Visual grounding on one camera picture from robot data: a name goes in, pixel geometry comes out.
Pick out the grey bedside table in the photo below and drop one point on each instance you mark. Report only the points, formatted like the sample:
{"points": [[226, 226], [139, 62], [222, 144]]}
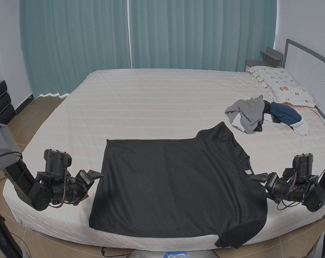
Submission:
{"points": [[271, 54]]}

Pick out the pile of clothes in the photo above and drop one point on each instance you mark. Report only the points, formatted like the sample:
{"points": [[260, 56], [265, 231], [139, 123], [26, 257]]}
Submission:
{"points": [[248, 111]]}

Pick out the black T-shirt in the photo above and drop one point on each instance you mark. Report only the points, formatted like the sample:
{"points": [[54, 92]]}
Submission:
{"points": [[173, 184]]}

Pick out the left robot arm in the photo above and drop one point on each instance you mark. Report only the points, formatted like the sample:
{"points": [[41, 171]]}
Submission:
{"points": [[20, 179]]}

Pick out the bed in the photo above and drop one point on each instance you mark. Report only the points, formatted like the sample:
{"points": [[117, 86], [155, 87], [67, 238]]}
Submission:
{"points": [[151, 95]]}

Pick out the blue-green curtain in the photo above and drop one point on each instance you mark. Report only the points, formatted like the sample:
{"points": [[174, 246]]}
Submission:
{"points": [[71, 36], [200, 23]]}

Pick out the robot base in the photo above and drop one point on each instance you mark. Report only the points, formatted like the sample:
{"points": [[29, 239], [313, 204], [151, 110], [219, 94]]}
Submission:
{"points": [[146, 254]]}

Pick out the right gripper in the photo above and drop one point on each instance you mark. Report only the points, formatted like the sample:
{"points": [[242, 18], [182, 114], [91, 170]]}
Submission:
{"points": [[278, 189]]}

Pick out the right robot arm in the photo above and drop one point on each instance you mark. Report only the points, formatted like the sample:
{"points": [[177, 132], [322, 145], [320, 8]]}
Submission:
{"points": [[315, 197]]}

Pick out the white printed pillow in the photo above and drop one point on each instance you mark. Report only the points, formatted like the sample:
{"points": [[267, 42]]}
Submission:
{"points": [[281, 82]]}

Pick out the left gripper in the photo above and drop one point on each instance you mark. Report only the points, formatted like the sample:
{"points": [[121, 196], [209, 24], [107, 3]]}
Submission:
{"points": [[83, 184]]}

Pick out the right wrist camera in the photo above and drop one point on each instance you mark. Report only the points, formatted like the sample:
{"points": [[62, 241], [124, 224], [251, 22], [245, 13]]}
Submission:
{"points": [[288, 174]]}

